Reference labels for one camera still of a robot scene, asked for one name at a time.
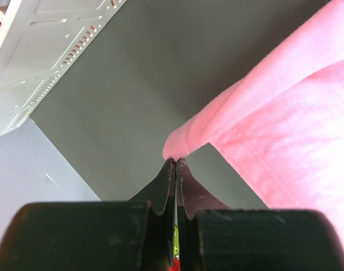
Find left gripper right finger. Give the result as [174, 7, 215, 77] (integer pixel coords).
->
[176, 159, 344, 270]

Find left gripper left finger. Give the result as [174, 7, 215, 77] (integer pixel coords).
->
[0, 159, 176, 270]

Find pink t-shirt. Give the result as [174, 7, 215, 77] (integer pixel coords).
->
[162, 1, 344, 248]

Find colourful red book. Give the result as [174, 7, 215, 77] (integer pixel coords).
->
[170, 225, 180, 271]

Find white file organizer rack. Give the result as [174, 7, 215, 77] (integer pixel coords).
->
[0, 0, 124, 136]

